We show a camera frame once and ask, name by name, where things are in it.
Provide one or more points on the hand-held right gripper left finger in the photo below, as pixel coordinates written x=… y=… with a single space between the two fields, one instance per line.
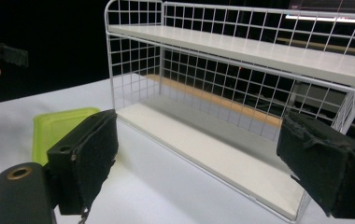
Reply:
x=85 y=155

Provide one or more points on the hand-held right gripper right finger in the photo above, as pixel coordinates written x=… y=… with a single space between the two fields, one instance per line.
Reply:
x=325 y=168

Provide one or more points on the green plastic box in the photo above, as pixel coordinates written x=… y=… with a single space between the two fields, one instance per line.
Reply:
x=52 y=129

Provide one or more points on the bright light strip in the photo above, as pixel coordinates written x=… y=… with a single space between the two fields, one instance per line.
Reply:
x=328 y=19

